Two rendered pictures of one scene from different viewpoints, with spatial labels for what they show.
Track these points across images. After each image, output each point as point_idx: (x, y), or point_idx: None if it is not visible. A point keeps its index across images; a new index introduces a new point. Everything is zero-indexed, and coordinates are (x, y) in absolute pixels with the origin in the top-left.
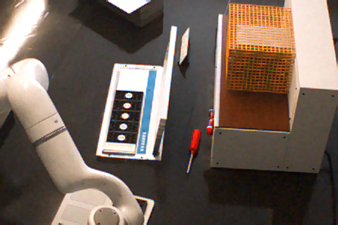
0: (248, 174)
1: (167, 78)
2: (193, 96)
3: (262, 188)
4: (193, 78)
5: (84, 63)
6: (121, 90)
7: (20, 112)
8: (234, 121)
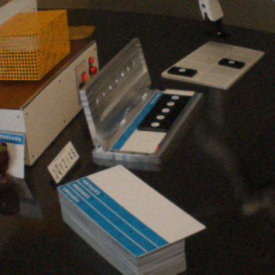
0: None
1: (117, 56)
2: (81, 135)
3: None
4: None
5: (198, 171)
6: (162, 129)
7: None
8: (77, 43)
